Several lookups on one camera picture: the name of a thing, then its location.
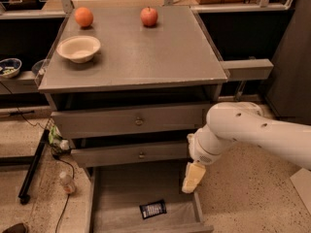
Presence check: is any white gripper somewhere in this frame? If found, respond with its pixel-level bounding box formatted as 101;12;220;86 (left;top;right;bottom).
182;128;224;193

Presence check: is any dark blue rxbar wrapper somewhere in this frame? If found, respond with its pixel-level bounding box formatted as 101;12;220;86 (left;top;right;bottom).
139;200;166;219

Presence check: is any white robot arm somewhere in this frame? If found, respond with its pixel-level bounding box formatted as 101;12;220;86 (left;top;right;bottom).
182;102;311;193

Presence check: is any grey middle drawer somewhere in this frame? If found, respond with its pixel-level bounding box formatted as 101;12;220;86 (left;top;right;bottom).
72;141;190;167

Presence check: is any grey drawer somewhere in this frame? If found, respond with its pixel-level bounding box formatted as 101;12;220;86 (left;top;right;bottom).
52;103;212;139
72;141;190;167
86;160;214;233

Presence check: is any brass middle drawer knob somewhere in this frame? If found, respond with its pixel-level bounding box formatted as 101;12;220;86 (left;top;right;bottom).
138;151;146;159

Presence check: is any brass drawer knob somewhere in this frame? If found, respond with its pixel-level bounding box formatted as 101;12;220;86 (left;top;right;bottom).
135;117;144;126
138;151;146;159

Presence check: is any brass top drawer knob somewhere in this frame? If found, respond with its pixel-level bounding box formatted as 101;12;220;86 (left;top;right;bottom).
135;117;144;126

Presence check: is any grey bottom drawer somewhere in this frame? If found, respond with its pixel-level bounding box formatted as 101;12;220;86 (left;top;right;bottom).
86;160;214;233

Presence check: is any grey drawer cabinet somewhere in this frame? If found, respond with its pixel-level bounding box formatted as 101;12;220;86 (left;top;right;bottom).
37;5;228;233

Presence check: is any grey top drawer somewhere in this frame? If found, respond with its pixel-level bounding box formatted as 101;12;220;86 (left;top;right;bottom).
52;103;212;139

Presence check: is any clear plastic bottle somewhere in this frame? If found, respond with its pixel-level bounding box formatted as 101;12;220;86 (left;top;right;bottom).
59;172;76;194

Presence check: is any green white bottle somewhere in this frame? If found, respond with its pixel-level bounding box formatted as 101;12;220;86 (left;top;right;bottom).
49;125;70;151

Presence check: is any red apple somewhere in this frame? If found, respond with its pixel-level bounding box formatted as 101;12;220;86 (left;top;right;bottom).
140;7;158;27

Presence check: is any white bowl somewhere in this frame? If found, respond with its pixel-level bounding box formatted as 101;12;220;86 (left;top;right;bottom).
56;36;101;63

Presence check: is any black stand leg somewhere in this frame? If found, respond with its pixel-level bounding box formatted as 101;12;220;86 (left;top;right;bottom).
18;129;49;205

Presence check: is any dark shoe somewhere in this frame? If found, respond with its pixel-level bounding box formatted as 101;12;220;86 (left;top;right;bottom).
2;223;28;233

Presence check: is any clear plastic container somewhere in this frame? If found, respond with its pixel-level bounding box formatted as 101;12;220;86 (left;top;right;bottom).
31;59;50;86

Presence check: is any blue patterned bowl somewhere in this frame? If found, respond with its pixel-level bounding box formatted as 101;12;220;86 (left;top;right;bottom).
0;58;22;79

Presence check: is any black floor cable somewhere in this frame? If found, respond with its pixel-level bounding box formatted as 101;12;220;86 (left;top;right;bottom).
0;81;76;233

